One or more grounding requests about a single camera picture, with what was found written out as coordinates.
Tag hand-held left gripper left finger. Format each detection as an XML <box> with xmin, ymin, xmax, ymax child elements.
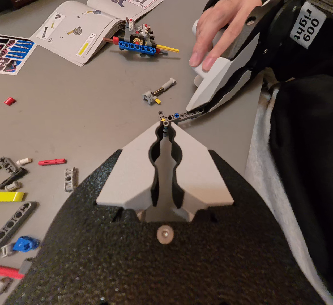
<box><xmin>96</xmin><ymin>124</ymin><xmax>167</xmax><ymax>222</ymax></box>

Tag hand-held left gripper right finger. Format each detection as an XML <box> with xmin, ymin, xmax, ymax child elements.
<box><xmin>168</xmin><ymin>124</ymin><xmax>234</xmax><ymax>222</ymax></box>

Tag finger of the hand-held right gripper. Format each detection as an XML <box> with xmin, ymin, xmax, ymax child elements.
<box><xmin>186</xmin><ymin>33</ymin><xmax>261</xmax><ymax>113</ymax></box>
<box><xmin>207</xmin><ymin>69</ymin><xmax>253</xmax><ymax>113</ymax></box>

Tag grey lego beam assembly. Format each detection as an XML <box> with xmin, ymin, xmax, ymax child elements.
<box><xmin>158</xmin><ymin>110</ymin><xmax>205</xmax><ymax>125</ymax></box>

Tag grey spring lego shock absorber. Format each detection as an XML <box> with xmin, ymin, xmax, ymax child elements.
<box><xmin>142</xmin><ymin>78</ymin><xmax>177</xmax><ymax>106</ymax></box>

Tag light grey lego connector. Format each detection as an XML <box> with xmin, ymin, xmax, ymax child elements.
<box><xmin>64</xmin><ymin>167</ymin><xmax>78</xmax><ymax>192</ymax></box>

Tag thin red lego axle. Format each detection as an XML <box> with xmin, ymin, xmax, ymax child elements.
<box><xmin>38</xmin><ymin>158</ymin><xmax>66</xmax><ymax>166</ymax></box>

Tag partly built lego model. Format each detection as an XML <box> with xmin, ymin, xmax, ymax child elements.
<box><xmin>103</xmin><ymin>17</ymin><xmax>180</xmax><ymax>57</ymax></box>

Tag black angled lego piece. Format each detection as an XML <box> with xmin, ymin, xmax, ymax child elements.
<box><xmin>0</xmin><ymin>167</ymin><xmax>28</xmax><ymax>189</ymax></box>

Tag yellow flat lego panel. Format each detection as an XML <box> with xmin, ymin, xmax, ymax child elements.
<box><xmin>0</xmin><ymin>192</ymin><xmax>27</xmax><ymax>202</ymax></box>

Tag grey holed lego beam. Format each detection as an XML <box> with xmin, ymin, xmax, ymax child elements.
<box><xmin>0</xmin><ymin>201</ymin><xmax>38</xmax><ymax>246</ymax></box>

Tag blue round lego piece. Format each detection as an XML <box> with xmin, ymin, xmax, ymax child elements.
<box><xmin>13</xmin><ymin>236</ymin><xmax>40</xmax><ymax>253</ymax></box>

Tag dark grey holed lego piece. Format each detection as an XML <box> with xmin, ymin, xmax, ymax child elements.
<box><xmin>0</xmin><ymin>156</ymin><xmax>16</xmax><ymax>173</ymax></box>

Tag grey lego block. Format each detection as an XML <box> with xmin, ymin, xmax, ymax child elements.
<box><xmin>18</xmin><ymin>257</ymin><xmax>34</xmax><ymax>274</ymax></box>

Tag thick lego instruction booklet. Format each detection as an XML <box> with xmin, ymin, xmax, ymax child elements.
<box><xmin>30</xmin><ymin>0</ymin><xmax>164</xmax><ymax>67</ymax></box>

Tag long red lego axle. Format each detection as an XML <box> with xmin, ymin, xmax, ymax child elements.
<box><xmin>0</xmin><ymin>265</ymin><xmax>25</xmax><ymax>280</ymax></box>

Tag person's right hand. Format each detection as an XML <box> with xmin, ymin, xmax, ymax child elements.
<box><xmin>189</xmin><ymin>0</ymin><xmax>263</xmax><ymax>72</ymax></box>

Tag light grey cloth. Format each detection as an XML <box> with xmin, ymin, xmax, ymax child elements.
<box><xmin>245</xmin><ymin>75</ymin><xmax>333</xmax><ymax>305</ymax></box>

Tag colourful sticker sheet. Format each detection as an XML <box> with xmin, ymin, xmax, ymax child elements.
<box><xmin>0</xmin><ymin>34</ymin><xmax>38</xmax><ymax>76</ymax></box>

